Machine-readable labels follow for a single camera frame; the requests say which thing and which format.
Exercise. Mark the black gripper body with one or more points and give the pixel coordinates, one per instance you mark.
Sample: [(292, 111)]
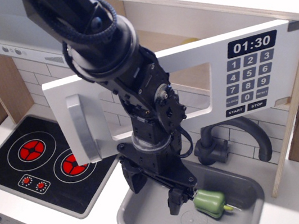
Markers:
[(163, 166)]

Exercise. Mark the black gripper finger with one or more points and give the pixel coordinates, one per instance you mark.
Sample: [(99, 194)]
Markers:
[(175, 200), (134, 176)]

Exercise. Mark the white toy microwave door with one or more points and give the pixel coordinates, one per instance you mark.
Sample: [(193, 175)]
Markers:
[(249, 70)]

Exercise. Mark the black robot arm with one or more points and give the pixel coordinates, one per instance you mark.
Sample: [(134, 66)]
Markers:
[(102, 47)]

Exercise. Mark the yellow toy food in microwave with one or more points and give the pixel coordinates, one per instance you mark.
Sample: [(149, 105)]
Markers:
[(189, 40)]

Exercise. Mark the green toy bell pepper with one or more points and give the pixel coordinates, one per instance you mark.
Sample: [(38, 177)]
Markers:
[(212, 203)]

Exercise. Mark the grey toy sink basin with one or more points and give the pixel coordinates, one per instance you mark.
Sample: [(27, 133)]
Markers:
[(149, 206)]

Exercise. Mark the dark grey toy faucet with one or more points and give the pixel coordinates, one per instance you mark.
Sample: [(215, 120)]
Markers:
[(212, 147)]

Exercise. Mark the black toy stovetop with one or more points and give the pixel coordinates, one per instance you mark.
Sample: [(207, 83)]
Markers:
[(37, 164)]

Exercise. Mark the grey range hood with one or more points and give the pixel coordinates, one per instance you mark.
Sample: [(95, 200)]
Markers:
[(21, 37)]

